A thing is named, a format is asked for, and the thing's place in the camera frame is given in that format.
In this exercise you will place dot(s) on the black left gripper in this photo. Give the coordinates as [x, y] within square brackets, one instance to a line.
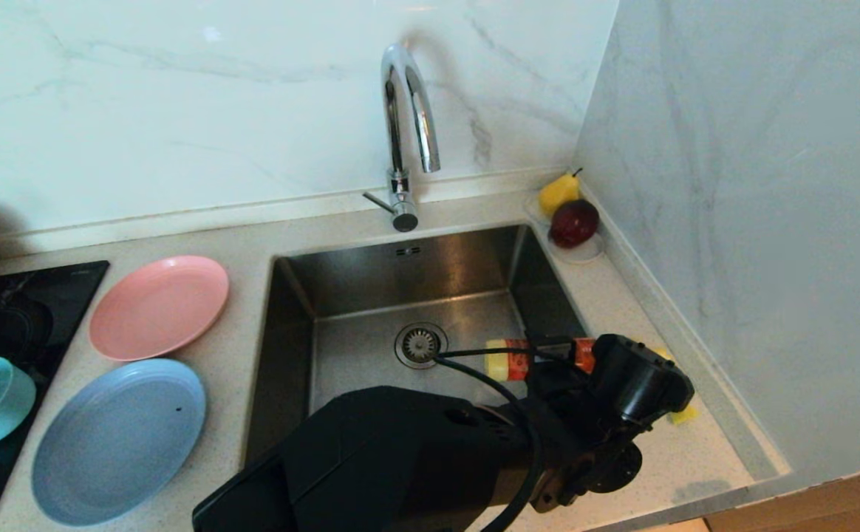
[570, 421]

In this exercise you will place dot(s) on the orange detergent bottle yellow cap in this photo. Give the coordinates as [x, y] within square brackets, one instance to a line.
[507, 362]

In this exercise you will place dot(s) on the yellow fish-shaped sponge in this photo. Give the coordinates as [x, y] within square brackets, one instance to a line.
[685, 416]

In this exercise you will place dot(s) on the stainless steel sink basin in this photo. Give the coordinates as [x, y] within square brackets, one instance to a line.
[356, 295]

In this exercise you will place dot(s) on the small white dish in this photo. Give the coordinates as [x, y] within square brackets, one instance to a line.
[585, 254]

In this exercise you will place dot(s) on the dark red apple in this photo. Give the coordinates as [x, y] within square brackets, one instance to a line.
[574, 222]

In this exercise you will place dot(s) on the round metal drain strainer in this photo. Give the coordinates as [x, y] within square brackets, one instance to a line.
[419, 341]

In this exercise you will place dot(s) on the yellow pear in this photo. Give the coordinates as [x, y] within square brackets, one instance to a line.
[557, 193]

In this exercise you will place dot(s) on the chrome gooseneck faucet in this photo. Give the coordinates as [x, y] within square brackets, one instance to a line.
[399, 185]

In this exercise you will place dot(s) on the wooden cabinet panel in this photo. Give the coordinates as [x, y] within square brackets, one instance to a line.
[829, 508]

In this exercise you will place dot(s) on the pink plastic plate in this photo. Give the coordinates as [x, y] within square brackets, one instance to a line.
[158, 307]

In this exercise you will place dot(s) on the blue plastic plate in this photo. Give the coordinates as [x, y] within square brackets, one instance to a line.
[120, 443]

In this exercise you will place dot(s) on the black glass cooktop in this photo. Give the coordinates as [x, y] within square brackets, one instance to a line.
[53, 295]

